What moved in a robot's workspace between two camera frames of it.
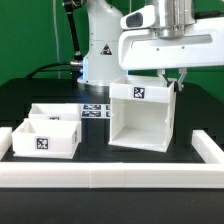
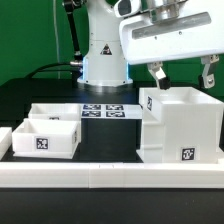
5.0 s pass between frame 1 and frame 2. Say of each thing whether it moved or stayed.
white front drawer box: stayed
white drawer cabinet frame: moved
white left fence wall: stayed
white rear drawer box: stayed
